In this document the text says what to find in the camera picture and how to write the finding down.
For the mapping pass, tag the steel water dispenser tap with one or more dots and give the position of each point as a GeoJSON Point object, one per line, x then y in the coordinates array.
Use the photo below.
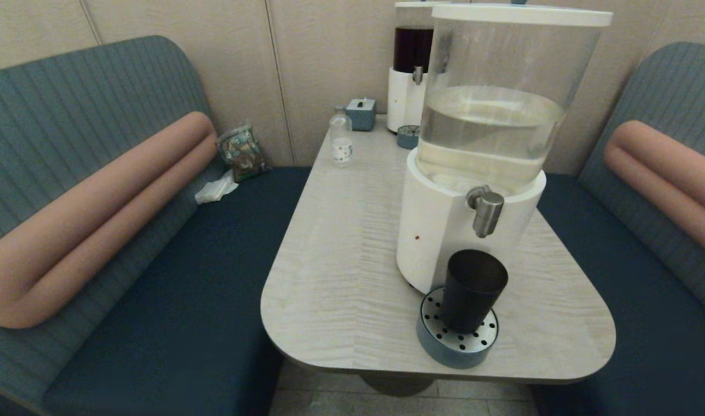
{"type": "Point", "coordinates": [486, 211]}

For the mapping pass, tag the black plastic cup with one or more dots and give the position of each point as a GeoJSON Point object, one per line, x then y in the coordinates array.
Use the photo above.
{"type": "Point", "coordinates": [472, 294]}

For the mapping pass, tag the small clear plastic bottle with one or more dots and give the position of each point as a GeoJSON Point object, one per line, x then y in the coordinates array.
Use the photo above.
{"type": "Point", "coordinates": [341, 144]}

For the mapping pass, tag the clear water dispenser white base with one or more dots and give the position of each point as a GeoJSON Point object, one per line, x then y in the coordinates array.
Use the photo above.
{"type": "Point", "coordinates": [433, 231]}

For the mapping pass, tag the small round drip tray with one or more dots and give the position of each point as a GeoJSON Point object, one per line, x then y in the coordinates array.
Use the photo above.
{"type": "Point", "coordinates": [407, 138]}

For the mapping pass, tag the grey-blue tissue box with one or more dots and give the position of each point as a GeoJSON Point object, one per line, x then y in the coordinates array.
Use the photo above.
{"type": "Point", "coordinates": [361, 115]}

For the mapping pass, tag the dark drink dispenser white base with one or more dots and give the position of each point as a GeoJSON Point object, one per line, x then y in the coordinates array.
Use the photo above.
{"type": "Point", "coordinates": [404, 99]}

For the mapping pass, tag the crumpled snack bag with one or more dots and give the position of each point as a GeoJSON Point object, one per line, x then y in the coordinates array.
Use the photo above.
{"type": "Point", "coordinates": [242, 153]}

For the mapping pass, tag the white crumpled tissue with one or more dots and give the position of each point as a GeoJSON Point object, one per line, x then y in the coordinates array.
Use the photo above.
{"type": "Point", "coordinates": [216, 189]}

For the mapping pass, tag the small steel drink dispenser tap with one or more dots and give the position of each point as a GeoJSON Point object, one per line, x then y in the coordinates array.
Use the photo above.
{"type": "Point", "coordinates": [417, 75]}

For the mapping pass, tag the large round steel drip tray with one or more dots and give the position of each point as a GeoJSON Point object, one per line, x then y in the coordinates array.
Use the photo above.
{"type": "Point", "coordinates": [452, 348]}

